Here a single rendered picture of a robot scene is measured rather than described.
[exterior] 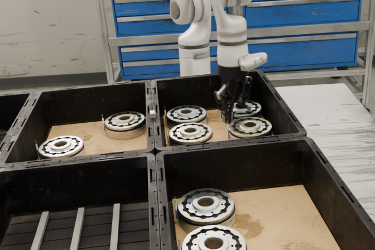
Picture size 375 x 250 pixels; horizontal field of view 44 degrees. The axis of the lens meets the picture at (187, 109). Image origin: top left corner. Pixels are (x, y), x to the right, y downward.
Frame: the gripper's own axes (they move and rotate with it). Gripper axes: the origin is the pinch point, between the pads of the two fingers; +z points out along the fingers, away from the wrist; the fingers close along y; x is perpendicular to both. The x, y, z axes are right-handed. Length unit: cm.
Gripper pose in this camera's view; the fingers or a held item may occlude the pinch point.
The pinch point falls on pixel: (234, 114)
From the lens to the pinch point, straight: 119.2
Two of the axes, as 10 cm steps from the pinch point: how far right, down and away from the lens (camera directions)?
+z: 0.7, 9.1, 4.0
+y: -6.4, 3.5, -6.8
